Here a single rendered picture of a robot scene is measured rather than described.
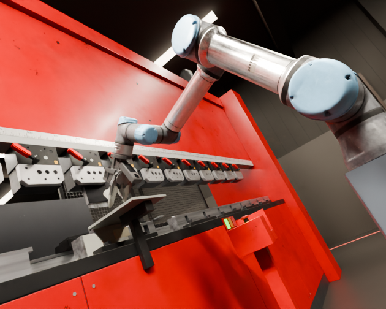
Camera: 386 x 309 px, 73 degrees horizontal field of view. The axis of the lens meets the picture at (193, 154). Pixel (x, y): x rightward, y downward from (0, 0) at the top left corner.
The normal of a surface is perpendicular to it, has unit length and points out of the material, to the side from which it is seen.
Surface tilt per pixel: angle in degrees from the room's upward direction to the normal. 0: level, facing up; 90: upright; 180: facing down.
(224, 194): 90
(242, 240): 90
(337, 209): 90
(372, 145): 72
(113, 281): 90
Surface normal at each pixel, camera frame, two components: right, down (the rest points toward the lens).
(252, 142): -0.54, -0.07
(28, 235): 0.74, -0.51
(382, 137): -0.50, -0.41
